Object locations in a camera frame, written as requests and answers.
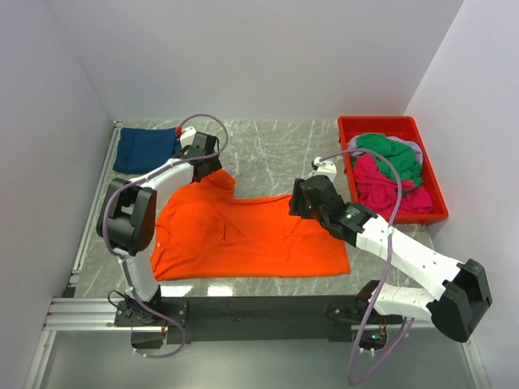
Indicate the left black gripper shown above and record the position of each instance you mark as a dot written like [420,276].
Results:
[215,165]

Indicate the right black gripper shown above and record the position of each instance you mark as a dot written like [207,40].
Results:
[298,194]

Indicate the orange t shirt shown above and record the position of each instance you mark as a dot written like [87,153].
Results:
[205,232]

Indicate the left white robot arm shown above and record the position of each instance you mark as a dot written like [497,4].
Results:
[129,210]

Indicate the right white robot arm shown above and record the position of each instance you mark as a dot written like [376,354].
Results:
[452,295]

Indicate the magenta t shirt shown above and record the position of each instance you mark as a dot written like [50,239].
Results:
[379,193]

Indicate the folded blue t shirt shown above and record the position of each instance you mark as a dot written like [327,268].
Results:
[140,151]

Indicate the lavender t shirt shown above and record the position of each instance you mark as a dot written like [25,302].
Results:
[353,144]

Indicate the green t shirt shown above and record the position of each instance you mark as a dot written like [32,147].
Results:
[400,155]

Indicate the red plastic bin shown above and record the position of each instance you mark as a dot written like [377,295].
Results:
[403,127]

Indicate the black base beam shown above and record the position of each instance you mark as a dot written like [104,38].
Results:
[176,320]

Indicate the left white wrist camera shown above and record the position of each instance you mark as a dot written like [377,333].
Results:
[185,135]

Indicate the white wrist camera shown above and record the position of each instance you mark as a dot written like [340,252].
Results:
[325,168]
[185,135]

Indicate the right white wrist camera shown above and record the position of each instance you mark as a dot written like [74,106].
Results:
[325,168]

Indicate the aluminium frame rail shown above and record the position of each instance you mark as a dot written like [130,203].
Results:
[66,312]

